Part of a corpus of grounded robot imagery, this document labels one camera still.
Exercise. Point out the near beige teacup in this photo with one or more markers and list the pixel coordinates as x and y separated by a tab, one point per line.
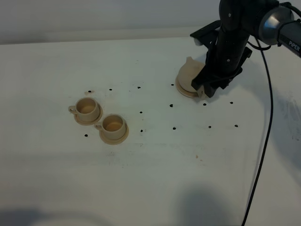
109	119

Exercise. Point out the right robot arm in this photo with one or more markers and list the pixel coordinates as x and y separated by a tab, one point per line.
267	20

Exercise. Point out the far beige cup saucer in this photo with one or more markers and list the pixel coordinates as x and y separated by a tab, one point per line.
90	118

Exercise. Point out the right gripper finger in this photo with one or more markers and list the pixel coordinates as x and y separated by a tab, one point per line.
200	79
210	89

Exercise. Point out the beige brown teapot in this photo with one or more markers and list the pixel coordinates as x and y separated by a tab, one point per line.
187	73

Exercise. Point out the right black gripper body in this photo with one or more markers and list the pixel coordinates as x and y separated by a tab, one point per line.
226	51

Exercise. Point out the near beige cup saucer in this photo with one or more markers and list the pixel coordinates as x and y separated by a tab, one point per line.
114	133

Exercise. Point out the far beige teacup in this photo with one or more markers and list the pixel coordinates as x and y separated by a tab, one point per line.
84	105

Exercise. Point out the beige cup saucer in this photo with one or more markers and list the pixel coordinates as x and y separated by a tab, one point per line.
114	133
90	118

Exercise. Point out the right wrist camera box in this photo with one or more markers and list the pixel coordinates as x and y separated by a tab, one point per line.
198	41

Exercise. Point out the round beige teapot saucer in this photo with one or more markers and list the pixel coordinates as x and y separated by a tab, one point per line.
184	92

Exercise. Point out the beige teacup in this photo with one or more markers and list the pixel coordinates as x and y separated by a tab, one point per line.
109	119
84	105

